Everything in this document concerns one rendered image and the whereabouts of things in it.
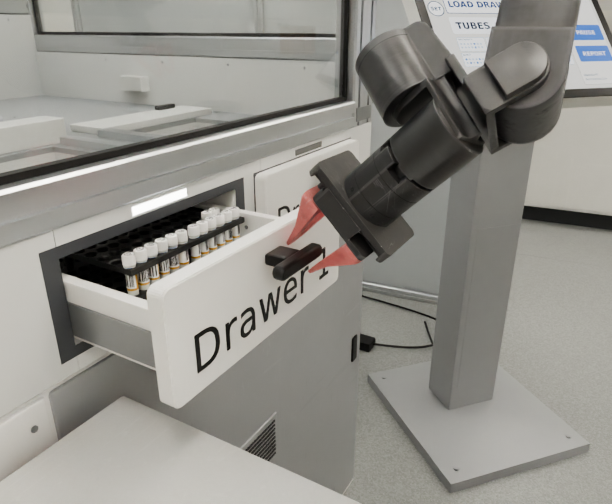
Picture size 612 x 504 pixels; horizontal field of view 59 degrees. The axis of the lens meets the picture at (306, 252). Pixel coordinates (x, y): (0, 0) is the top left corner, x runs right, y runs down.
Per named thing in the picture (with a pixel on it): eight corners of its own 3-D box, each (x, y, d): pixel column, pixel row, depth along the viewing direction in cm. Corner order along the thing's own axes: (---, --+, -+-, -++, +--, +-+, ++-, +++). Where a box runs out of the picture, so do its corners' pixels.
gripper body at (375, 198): (337, 161, 52) (390, 109, 48) (401, 244, 52) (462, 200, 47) (303, 175, 47) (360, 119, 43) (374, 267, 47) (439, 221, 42)
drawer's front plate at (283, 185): (357, 200, 98) (359, 139, 94) (267, 253, 75) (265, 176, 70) (348, 198, 99) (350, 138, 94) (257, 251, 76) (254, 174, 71)
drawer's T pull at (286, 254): (323, 255, 54) (323, 242, 53) (282, 284, 48) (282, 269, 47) (292, 248, 55) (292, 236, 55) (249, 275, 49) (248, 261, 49)
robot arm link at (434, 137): (470, 139, 39) (504, 149, 43) (426, 68, 41) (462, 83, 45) (400, 195, 43) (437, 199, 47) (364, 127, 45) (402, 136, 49)
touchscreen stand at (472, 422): (587, 451, 152) (686, 72, 113) (449, 493, 139) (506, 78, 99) (480, 357, 196) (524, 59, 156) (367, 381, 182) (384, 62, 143)
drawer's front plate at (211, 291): (338, 279, 67) (340, 194, 63) (175, 412, 44) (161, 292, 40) (326, 276, 68) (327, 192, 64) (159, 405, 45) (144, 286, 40)
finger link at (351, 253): (299, 221, 57) (358, 168, 52) (340, 275, 57) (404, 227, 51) (262, 241, 52) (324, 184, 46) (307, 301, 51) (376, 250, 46)
